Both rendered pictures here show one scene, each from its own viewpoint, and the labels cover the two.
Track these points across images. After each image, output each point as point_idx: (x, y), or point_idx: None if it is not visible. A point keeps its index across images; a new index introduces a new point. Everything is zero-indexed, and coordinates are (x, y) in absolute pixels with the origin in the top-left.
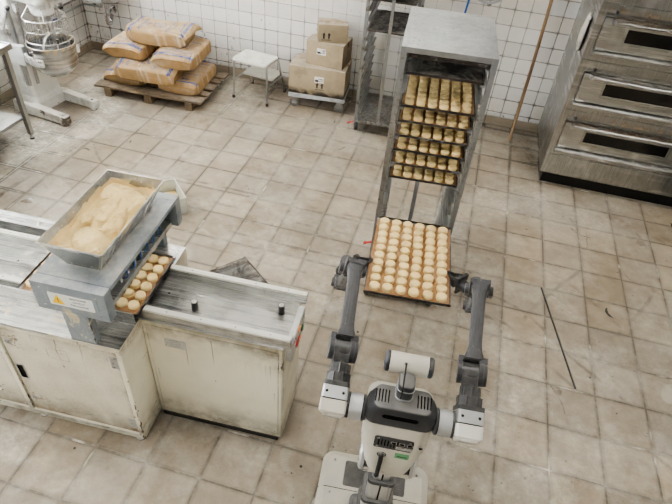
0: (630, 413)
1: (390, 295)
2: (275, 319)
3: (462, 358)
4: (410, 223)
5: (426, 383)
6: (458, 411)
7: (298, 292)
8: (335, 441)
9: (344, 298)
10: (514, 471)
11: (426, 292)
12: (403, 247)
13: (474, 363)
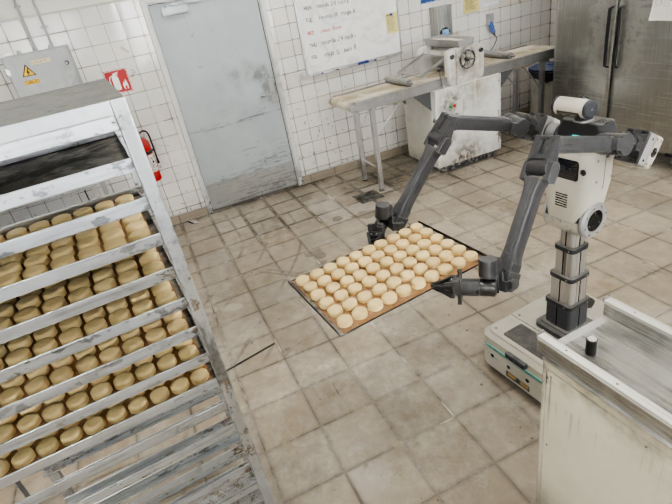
0: (272, 314)
1: (464, 244)
2: (606, 349)
3: (514, 122)
4: (322, 299)
5: (374, 425)
6: (549, 116)
7: (552, 340)
8: (525, 440)
9: (583, 144)
10: (394, 334)
11: (426, 231)
12: (379, 276)
13: (509, 118)
